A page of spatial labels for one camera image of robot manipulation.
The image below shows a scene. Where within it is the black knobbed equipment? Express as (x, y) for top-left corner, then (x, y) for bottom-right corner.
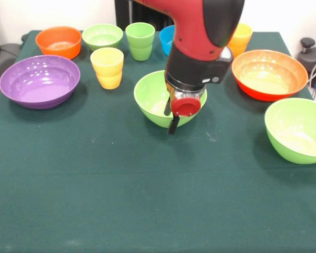
(297, 37), (316, 89)

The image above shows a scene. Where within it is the large orange plastic bowl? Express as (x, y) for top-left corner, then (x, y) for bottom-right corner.
(231, 49), (309, 102)

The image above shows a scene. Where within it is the blue plastic bowl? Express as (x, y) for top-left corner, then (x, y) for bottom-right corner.
(159, 25), (176, 56)

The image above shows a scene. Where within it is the large green plastic bowl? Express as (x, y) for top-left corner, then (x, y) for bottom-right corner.
(133, 70), (208, 129)
(264, 98), (316, 165)

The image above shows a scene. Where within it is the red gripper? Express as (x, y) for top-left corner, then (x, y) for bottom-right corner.
(163, 95), (202, 135)

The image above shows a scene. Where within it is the small green plastic bowl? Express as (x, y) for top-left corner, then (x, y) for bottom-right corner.
(82, 23), (124, 52)

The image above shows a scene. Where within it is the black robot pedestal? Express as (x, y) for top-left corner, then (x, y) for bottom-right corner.
(114, 0), (174, 27)

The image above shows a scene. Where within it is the small orange plastic bowl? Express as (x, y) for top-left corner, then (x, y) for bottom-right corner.
(35, 26), (83, 60)

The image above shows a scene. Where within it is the dark green table cloth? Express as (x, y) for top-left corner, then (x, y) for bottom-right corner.
(0, 30), (316, 253)

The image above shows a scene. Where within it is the purple plastic bowl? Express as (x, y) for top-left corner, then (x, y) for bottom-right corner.
(0, 54), (81, 110)

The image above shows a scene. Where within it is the yellow plastic cup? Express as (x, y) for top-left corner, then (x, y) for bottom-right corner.
(228, 23), (253, 59)
(90, 47), (125, 90)

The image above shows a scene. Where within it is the green plastic cup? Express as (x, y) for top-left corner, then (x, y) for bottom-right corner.
(125, 22), (156, 62)

